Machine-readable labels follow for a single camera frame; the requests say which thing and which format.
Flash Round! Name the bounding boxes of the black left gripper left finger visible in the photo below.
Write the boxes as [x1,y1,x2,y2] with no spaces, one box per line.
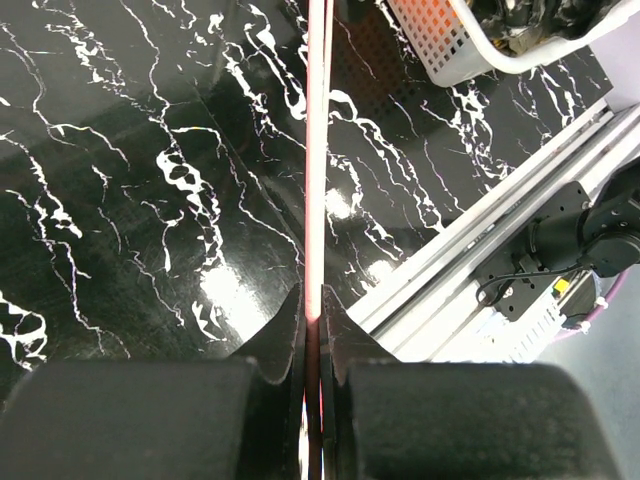
[232,284,305,385]

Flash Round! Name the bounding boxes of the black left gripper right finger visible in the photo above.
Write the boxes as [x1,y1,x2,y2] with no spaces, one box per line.
[319,285,398,387]

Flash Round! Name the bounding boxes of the black white patterned trousers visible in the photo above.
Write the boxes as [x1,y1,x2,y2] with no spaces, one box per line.
[466,0,619,56]

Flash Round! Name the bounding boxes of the orange trousers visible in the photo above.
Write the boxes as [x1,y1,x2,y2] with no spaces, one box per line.
[392,0,458,29]

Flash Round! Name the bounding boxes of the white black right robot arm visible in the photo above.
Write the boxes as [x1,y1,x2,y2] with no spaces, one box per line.
[527,159,639,278]

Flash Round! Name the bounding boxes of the white plastic laundry basket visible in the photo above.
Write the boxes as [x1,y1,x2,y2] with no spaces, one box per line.
[389,1,639,87]

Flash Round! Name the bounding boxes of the aluminium extrusion rail frame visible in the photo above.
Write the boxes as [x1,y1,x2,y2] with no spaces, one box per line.
[348,103,639,362]

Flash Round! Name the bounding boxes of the white slotted cable duct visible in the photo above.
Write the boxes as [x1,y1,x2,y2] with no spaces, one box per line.
[478,299,565,364]

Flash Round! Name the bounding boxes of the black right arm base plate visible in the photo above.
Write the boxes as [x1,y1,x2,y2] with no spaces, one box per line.
[475,181,590,322]

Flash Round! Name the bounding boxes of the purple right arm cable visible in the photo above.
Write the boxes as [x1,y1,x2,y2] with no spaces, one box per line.
[559,272,631,334]

